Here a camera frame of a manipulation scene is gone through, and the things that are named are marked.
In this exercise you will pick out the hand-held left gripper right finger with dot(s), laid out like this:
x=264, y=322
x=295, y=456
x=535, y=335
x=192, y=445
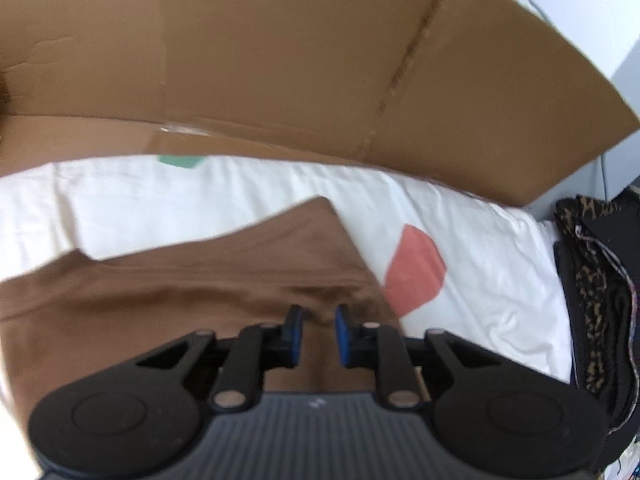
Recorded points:
x=342, y=335

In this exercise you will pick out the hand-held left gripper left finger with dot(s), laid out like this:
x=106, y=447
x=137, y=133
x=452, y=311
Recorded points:
x=296, y=335

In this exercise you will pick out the brown printed t-shirt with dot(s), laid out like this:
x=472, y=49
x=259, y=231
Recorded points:
x=200, y=285

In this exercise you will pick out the white blanket with coloured shapes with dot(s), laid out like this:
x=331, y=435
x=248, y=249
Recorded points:
x=475, y=310

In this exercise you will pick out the leopard print dark cloth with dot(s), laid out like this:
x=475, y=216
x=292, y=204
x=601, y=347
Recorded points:
x=595, y=310

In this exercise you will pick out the brown cardboard sheet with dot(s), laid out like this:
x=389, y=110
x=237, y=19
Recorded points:
x=300, y=50

